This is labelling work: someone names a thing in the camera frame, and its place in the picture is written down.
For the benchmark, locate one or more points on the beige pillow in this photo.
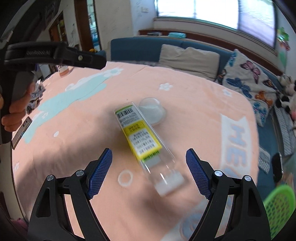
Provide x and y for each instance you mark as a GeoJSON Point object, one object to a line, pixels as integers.
{"type": "Point", "coordinates": [201, 63]}

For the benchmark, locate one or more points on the clear plastic dome lid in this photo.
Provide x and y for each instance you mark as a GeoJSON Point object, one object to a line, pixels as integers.
{"type": "Point", "coordinates": [152, 110]}

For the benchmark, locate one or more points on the pink blanket with letters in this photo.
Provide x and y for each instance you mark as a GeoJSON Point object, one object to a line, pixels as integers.
{"type": "Point", "coordinates": [76, 121]}

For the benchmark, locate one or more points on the butterfly print pillow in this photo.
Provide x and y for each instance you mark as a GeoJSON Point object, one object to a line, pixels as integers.
{"type": "Point", "coordinates": [242, 75]}

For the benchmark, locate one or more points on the cow plush toy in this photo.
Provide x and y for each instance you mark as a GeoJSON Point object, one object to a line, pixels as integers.
{"type": "Point", "coordinates": [286, 98]}

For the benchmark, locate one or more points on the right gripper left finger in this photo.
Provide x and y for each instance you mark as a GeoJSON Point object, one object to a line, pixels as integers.
{"type": "Point", "coordinates": [62, 210]}

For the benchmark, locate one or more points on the clear box yellow label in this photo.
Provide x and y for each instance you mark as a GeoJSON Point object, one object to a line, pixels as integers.
{"type": "Point", "coordinates": [156, 160]}

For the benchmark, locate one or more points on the grey patterned cloth strip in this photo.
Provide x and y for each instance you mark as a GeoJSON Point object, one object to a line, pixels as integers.
{"type": "Point", "coordinates": [264, 160]}

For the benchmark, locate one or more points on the black remote control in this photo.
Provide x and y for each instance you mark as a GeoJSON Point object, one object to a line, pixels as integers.
{"type": "Point", "coordinates": [276, 162]}

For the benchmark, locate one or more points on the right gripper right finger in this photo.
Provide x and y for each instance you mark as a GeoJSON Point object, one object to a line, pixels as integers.
{"type": "Point", "coordinates": [235, 210]}

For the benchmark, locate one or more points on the person's left hand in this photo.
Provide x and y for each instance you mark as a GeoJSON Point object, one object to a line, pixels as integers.
{"type": "Point", "coordinates": [13, 120]}

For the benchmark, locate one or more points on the green plastic mesh basket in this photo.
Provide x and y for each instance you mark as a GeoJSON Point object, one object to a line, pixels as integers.
{"type": "Point", "coordinates": [279, 206]}

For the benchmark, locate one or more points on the grey patterned long cushion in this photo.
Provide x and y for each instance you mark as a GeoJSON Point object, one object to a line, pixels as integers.
{"type": "Point", "coordinates": [286, 131]}

